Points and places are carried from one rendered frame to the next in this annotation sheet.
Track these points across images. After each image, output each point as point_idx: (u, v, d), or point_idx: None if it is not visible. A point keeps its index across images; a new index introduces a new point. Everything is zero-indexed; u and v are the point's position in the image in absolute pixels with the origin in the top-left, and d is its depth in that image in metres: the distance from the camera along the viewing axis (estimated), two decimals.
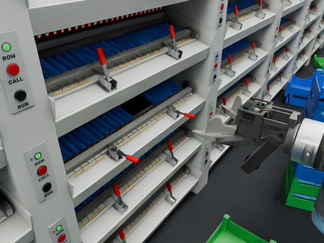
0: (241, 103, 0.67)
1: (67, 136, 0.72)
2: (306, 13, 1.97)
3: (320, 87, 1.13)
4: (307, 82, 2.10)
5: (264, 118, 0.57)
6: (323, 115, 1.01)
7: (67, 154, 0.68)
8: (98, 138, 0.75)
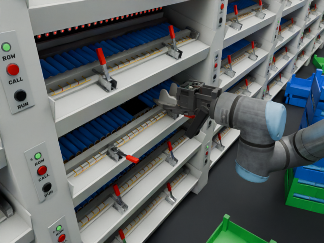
0: (177, 87, 0.85)
1: (67, 136, 0.72)
2: (306, 13, 1.97)
3: (320, 87, 1.13)
4: (307, 82, 2.10)
5: (195, 93, 0.77)
6: (323, 115, 1.01)
7: (67, 154, 0.68)
8: (98, 138, 0.75)
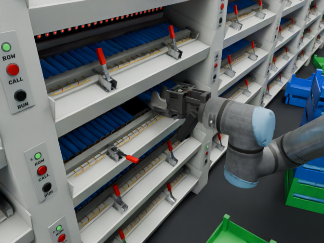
0: None
1: (67, 136, 0.72)
2: (306, 13, 1.97)
3: (320, 87, 1.13)
4: (307, 82, 2.10)
5: (185, 97, 0.76)
6: None
7: (67, 154, 0.68)
8: (98, 138, 0.75)
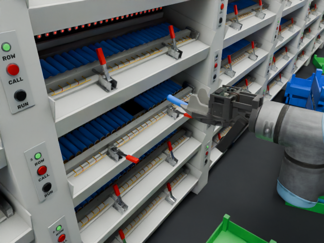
0: (207, 94, 0.74)
1: (67, 136, 0.72)
2: (306, 13, 1.97)
3: (320, 87, 1.13)
4: (307, 82, 2.10)
5: (232, 101, 0.66)
6: None
7: (67, 154, 0.68)
8: (98, 138, 0.75)
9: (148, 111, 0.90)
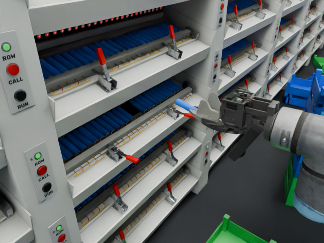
0: (218, 99, 0.70)
1: (67, 136, 0.72)
2: (306, 13, 1.97)
3: (320, 87, 1.13)
4: (307, 82, 2.10)
5: (246, 107, 0.62)
6: (323, 115, 1.01)
7: (67, 154, 0.68)
8: (98, 138, 0.75)
9: (148, 111, 0.90)
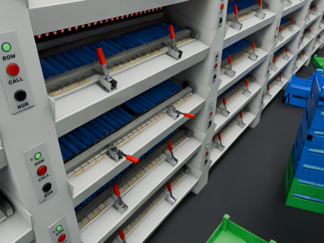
0: None
1: (67, 136, 0.72)
2: (306, 13, 1.97)
3: (320, 87, 1.13)
4: (307, 82, 2.10)
5: None
6: (323, 115, 1.01)
7: (67, 154, 0.68)
8: (98, 138, 0.75)
9: (148, 111, 0.90)
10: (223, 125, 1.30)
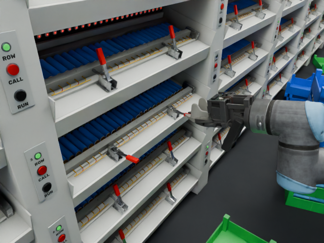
0: (206, 102, 0.84)
1: (67, 136, 0.72)
2: (306, 13, 1.97)
3: (320, 87, 1.13)
4: (307, 82, 2.10)
5: (227, 103, 0.76)
6: None
7: (67, 154, 0.68)
8: (98, 138, 0.75)
9: (148, 111, 0.90)
10: None
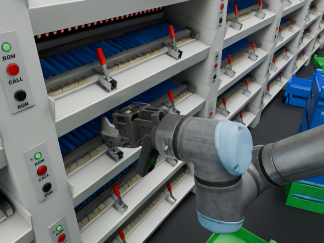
0: None
1: None
2: (306, 13, 1.97)
3: (320, 87, 1.13)
4: (307, 82, 2.10)
5: (135, 119, 0.59)
6: (323, 115, 1.01)
7: (62, 150, 0.69)
8: (94, 134, 0.76)
9: None
10: None
